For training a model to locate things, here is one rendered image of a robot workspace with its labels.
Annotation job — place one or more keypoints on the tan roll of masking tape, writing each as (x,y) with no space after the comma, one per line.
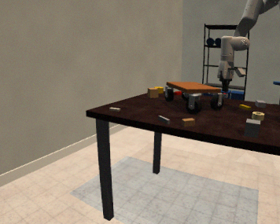
(258,116)

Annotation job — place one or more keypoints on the tan square block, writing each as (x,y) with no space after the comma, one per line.
(153,92)

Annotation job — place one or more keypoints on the grey metal bar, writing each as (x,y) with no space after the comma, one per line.
(164,120)

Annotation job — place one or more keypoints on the yellow short cylinder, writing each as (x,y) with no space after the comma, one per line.
(161,89)

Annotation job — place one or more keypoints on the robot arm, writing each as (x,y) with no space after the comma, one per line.
(230,44)

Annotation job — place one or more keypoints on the yellow rectangular block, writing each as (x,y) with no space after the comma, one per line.
(245,107)

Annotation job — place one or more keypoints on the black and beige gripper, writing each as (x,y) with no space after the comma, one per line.
(225,74)

